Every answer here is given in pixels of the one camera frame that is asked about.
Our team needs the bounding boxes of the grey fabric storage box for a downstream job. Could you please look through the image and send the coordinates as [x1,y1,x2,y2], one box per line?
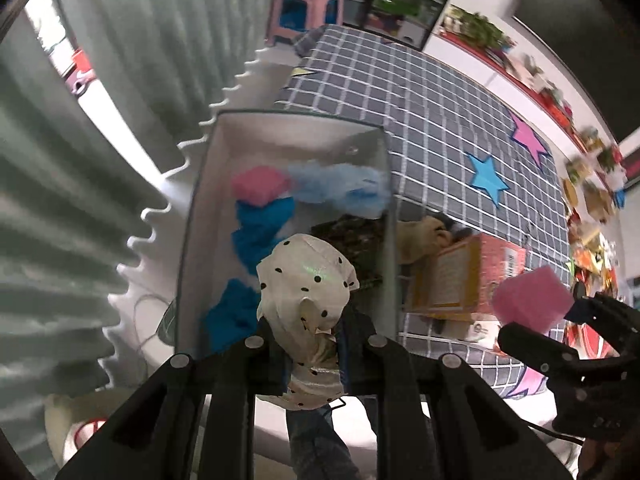
[174,109,402,361]

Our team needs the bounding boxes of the dark glass cabinet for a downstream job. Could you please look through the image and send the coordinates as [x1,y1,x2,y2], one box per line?
[294,0,472,52]

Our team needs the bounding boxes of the leopard print cloth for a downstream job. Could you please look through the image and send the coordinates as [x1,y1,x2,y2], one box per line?
[310,214,387,292]

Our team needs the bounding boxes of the pink plastic stool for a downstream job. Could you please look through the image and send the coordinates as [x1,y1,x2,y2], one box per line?
[266,0,347,47]

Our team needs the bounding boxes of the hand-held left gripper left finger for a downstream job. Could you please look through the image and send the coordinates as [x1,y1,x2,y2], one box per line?
[55,319,292,480]

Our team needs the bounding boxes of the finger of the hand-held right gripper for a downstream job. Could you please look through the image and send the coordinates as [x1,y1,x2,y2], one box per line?
[496,321,583,378]
[564,291,640,358]

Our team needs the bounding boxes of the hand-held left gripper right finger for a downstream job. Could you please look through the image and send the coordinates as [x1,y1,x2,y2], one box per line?
[336,309,573,480]

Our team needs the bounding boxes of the light blue mesh cloth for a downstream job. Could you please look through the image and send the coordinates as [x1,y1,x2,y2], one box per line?
[286,161,392,219]

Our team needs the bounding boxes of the white scalloped bed sheet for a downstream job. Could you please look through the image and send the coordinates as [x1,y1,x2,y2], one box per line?
[102,45,306,376]

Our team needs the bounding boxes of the pale green curtain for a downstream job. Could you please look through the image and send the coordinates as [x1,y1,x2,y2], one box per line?
[0,0,283,480]

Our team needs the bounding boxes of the person's jeans leg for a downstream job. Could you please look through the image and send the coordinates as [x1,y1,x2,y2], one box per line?
[286,399,362,480]

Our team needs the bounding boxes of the row of shelf clutter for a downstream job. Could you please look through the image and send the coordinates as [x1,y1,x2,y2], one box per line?
[440,4,640,306]

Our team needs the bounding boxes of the cream polka dot cloth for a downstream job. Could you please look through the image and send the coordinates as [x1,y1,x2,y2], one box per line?
[256,233,362,409]

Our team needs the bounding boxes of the grey plaid star blanket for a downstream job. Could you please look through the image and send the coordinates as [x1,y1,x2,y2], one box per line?
[276,24,576,402]

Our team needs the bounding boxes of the pink sponge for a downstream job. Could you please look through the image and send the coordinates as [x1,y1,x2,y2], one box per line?
[491,265,574,334]
[231,165,294,207]

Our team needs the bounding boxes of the white round appliance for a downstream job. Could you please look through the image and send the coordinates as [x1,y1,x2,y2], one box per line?
[44,394,118,467]

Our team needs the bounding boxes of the tan cloth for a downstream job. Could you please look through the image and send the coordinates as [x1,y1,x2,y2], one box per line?
[396,215,452,267]

